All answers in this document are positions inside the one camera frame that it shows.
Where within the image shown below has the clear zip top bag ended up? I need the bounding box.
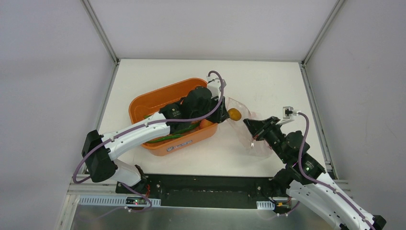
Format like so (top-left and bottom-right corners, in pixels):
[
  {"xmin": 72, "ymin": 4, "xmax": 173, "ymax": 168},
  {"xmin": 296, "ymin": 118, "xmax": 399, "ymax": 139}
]
[{"xmin": 225, "ymin": 97, "xmax": 273, "ymax": 159}]

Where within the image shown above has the yellow green round fruit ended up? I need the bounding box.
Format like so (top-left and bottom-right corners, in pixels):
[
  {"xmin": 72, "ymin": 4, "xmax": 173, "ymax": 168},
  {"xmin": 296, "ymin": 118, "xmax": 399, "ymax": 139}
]
[{"xmin": 227, "ymin": 108, "xmax": 242, "ymax": 121}]

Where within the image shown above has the long green chili pepper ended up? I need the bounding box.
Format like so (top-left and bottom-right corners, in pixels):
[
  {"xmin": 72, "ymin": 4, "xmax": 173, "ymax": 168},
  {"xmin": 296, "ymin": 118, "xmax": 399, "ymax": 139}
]
[{"xmin": 172, "ymin": 122, "xmax": 200, "ymax": 135}]

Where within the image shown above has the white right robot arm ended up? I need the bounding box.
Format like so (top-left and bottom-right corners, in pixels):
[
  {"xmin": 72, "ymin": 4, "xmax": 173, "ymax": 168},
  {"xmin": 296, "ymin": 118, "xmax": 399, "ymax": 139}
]
[{"xmin": 243, "ymin": 116, "xmax": 387, "ymax": 230}]

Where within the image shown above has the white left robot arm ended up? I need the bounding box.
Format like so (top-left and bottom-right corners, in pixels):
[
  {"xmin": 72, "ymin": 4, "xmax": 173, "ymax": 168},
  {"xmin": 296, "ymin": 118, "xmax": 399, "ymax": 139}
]
[{"xmin": 82, "ymin": 86, "xmax": 227, "ymax": 194}]

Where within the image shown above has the orange peach fruit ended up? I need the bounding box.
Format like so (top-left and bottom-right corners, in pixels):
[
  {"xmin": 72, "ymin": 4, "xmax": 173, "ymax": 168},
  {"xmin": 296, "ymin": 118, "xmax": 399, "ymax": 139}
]
[{"xmin": 199, "ymin": 119, "xmax": 213, "ymax": 129}]

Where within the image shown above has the orange plastic basket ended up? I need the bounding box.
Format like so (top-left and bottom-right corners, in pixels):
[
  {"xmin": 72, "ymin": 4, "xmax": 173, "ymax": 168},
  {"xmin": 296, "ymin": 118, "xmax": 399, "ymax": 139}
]
[{"xmin": 129, "ymin": 78, "xmax": 218, "ymax": 156}]

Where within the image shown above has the thin green chili pepper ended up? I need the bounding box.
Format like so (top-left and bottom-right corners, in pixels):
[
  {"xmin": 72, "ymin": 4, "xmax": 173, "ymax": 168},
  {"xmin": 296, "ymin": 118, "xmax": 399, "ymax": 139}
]
[{"xmin": 147, "ymin": 134, "xmax": 183, "ymax": 144}]

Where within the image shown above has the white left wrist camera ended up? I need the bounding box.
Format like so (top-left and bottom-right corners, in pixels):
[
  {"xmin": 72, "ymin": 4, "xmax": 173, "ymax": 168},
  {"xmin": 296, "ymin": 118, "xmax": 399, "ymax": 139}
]
[{"xmin": 206, "ymin": 78, "xmax": 226, "ymax": 98}]

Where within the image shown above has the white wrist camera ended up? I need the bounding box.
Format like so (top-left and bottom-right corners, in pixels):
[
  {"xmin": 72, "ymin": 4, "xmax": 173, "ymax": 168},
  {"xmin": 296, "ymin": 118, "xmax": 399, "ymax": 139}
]
[
  {"xmin": 277, "ymin": 106, "xmax": 300, "ymax": 126},
  {"xmin": 206, "ymin": 78, "xmax": 226, "ymax": 98}
]

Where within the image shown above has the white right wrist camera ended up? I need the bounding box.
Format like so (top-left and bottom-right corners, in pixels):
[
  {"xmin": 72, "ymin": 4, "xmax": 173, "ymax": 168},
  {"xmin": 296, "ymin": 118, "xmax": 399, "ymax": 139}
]
[{"xmin": 277, "ymin": 106, "xmax": 300, "ymax": 126}]

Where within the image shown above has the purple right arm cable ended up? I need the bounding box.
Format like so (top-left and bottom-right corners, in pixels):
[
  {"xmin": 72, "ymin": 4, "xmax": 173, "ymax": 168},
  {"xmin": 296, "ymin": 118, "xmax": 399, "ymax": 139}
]
[{"xmin": 296, "ymin": 111, "xmax": 376, "ymax": 230}]

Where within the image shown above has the right white cable duct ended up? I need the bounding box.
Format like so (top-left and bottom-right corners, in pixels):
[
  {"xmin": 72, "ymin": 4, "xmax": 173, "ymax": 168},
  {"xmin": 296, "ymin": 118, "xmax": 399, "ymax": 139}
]
[{"xmin": 256, "ymin": 201, "xmax": 275, "ymax": 210}]

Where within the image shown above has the white cable duct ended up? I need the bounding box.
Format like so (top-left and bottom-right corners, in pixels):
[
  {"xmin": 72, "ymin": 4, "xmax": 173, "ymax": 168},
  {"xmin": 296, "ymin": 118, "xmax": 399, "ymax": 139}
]
[
  {"xmin": 256, "ymin": 201, "xmax": 275, "ymax": 210},
  {"xmin": 78, "ymin": 195, "xmax": 161, "ymax": 207}
]

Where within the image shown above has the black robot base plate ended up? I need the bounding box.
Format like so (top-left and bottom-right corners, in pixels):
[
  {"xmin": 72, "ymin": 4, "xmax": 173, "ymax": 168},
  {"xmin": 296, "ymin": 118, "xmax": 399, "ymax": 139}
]
[{"xmin": 132, "ymin": 174, "xmax": 288, "ymax": 209}]

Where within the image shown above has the left white cable duct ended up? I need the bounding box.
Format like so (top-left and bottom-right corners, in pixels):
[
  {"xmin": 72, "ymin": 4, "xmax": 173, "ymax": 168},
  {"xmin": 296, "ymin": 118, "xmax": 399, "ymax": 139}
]
[{"xmin": 78, "ymin": 195, "xmax": 161, "ymax": 207}]

